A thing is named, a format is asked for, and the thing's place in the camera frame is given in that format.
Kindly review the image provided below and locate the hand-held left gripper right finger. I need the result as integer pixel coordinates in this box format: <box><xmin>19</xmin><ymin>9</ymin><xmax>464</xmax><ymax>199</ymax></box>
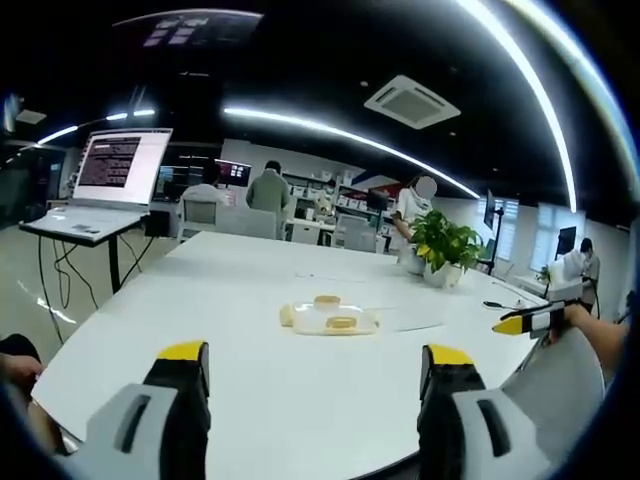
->
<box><xmin>417</xmin><ymin>343</ymin><xmax>547</xmax><ymax>480</ymax></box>

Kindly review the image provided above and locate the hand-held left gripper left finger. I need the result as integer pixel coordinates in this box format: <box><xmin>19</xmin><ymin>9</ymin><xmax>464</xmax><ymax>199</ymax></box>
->
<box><xmin>83</xmin><ymin>339</ymin><xmax>212</xmax><ymax>480</ymax></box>

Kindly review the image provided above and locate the person's right hand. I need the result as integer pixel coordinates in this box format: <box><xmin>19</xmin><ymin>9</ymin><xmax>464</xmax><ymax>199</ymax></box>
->
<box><xmin>542</xmin><ymin>303</ymin><xmax>595</xmax><ymax>348</ymax></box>

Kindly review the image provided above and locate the dark desktop monitor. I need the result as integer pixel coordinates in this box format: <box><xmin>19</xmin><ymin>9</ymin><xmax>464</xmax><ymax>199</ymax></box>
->
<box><xmin>556</xmin><ymin>226</ymin><xmax>578</xmax><ymax>257</ymax></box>

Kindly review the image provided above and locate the grey chair back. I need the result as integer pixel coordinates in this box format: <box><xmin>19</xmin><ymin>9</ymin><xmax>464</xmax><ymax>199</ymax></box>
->
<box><xmin>499</xmin><ymin>327</ymin><xmax>607</xmax><ymax>454</ymax></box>

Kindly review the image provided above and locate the white plant pot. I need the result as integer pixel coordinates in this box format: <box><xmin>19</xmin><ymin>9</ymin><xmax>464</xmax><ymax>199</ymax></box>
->
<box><xmin>422</xmin><ymin>262</ymin><xmax>464</xmax><ymax>290</ymax></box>

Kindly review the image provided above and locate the monitor on black stand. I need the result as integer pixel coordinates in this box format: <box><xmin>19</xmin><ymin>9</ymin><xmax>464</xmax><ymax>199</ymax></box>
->
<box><xmin>482</xmin><ymin>188</ymin><xmax>504</xmax><ymax>275</ymax></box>

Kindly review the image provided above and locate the green potted plant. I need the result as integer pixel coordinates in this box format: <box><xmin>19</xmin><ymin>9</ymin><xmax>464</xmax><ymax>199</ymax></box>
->
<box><xmin>408</xmin><ymin>209</ymin><xmax>485</xmax><ymax>275</ymax></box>

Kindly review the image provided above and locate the black-legged laptop stand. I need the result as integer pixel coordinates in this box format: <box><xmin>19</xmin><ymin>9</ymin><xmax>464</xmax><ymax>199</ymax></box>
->
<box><xmin>37</xmin><ymin>219</ymin><xmax>151</xmax><ymax>296</ymax></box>

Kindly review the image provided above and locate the clear plastic tray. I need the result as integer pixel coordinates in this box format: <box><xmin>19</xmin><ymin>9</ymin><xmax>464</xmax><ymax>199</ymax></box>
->
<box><xmin>288</xmin><ymin>298</ymin><xmax>382</xmax><ymax>337</ymax></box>

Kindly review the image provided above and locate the white office chair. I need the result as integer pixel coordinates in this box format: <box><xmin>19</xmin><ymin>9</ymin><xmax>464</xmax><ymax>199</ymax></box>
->
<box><xmin>177</xmin><ymin>197</ymin><xmax>217</xmax><ymax>244</ymax></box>

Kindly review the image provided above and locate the long ceiling light strip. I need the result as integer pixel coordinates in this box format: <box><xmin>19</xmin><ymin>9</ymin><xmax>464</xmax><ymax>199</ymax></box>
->
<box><xmin>223</xmin><ymin>105</ymin><xmax>480</xmax><ymax>199</ymax></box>

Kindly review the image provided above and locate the ceiling air conditioner vent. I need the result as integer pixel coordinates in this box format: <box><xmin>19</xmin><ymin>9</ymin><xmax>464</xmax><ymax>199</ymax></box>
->
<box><xmin>363</xmin><ymin>74</ymin><xmax>462</xmax><ymax>131</ymax></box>

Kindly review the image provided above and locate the white open laptop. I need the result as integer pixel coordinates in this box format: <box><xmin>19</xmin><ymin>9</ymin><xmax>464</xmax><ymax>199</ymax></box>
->
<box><xmin>18</xmin><ymin>127</ymin><xmax>175</xmax><ymax>249</ymax></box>

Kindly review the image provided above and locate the black hanging cable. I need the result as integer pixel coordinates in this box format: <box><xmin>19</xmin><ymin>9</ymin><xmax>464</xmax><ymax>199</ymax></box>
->
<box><xmin>37</xmin><ymin>234</ymin><xmax>101</xmax><ymax>346</ymax></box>

